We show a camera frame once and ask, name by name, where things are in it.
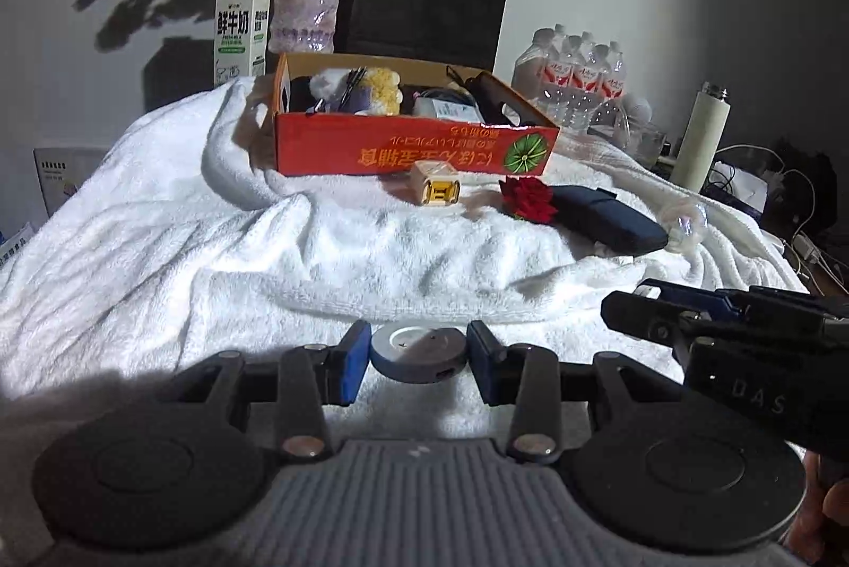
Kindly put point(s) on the dark bag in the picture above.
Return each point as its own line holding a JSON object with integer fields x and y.
{"x": 806, "y": 169}

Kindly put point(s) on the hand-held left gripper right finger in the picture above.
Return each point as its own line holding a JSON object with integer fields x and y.
{"x": 483, "y": 361}

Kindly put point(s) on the clear glass cup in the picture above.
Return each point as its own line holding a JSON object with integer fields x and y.
{"x": 640, "y": 139}

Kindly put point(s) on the clear plastic bauble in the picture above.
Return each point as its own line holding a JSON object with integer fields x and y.
{"x": 686, "y": 225}

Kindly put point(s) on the purple glass vase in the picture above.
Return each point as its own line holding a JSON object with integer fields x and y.
{"x": 305, "y": 16}

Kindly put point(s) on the shrink-wrapped water bottle pack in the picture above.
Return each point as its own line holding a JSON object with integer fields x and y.
{"x": 570, "y": 76}

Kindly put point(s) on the black cloth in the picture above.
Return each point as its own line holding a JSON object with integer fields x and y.
{"x": 302, "y": 92}

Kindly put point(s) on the yellow and white plush toy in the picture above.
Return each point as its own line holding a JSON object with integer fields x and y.
{"x": 385, "y": 92}

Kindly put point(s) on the white paper box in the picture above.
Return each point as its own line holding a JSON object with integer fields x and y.
{"x": 736, "y": 183}

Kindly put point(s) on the white cardboard box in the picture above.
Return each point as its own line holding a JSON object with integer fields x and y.
{"x": 63, "y": 175}

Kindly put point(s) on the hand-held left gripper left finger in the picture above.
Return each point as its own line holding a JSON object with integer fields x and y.
{"x": 355, "y": 361}

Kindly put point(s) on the white thermos bottle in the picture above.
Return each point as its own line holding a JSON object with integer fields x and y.
{"x": 700, "y": 142}

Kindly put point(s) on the blue and white packet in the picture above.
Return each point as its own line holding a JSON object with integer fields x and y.
{"x": 13, "y": 245}

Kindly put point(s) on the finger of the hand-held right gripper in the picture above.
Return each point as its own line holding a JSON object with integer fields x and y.
{"x": 683, "y": 293}
{"x": 640, "y": 315}

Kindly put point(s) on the small yellow clear box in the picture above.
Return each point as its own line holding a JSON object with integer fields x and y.
{"x": 434, "y": 185}

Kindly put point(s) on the orange cardboard box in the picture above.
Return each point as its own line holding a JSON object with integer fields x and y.
{"x": 398, "y": 149}

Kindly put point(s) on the navy zip case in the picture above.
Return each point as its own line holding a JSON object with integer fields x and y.
{"x": 610, "y": 218}

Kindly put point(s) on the round grey device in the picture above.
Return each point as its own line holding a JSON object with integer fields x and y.
{"x": 418, "y": 354}

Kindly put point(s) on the white towel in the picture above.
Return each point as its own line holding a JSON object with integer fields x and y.
{"x": 166, "y": 248}

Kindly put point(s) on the white milk carton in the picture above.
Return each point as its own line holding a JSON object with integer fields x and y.
{"x": 239, "y": 36}

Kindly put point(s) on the red rose flower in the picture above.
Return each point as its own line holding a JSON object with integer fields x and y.
{"x": 527, "y": 199}

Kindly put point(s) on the person's right hand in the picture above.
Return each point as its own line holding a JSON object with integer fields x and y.
{"x": 826, "y": 507}

